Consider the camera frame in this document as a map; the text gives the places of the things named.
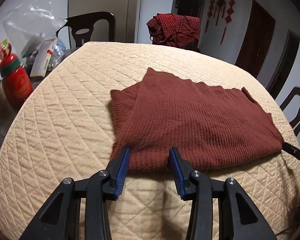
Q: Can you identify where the red bottle with green cap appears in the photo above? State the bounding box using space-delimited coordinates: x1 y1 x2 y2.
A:
0 53 34 109

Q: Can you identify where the clear plastic water bottle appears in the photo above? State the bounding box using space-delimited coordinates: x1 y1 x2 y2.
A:
51 40 67 68

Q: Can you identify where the beige quilted blanket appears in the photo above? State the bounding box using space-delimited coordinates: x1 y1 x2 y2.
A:
0 41 300 240

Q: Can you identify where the red checked shirt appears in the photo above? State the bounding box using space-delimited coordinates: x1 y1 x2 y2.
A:
147 13 201 49

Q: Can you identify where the dark side door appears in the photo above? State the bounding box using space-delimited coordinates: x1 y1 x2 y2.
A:
267 30 300 100

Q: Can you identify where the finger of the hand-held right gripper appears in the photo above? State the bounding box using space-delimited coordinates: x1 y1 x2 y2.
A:
281 141 300 167

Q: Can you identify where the brown wooden door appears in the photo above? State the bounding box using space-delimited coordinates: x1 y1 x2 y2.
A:
234 0 276 78

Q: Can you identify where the dark metal door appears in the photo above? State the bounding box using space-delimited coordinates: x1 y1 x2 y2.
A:
174 0 207 18

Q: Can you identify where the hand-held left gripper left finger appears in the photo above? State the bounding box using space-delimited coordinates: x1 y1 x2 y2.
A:
19 147 130 240

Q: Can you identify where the clear plastic bag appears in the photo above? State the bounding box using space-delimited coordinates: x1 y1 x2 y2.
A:
2 1 68 55

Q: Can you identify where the rust red knitted sweater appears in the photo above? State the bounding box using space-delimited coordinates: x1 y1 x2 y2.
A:
107 67 284 172

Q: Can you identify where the black chair with oval cutout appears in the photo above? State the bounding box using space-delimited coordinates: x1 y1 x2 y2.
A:
56 12 115 49

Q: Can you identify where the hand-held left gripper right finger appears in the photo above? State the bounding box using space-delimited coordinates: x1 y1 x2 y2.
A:
167 147 277 240

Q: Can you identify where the black wooden chair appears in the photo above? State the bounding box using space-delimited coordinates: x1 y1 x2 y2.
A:
280 86 300 137

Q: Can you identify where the white box with red label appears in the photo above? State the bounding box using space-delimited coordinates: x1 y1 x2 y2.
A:
30 39 58 78

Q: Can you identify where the red knot wall decoration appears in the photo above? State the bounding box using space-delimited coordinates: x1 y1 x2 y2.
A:
221 0 237 43
215 0 227 27
205 0 217 33

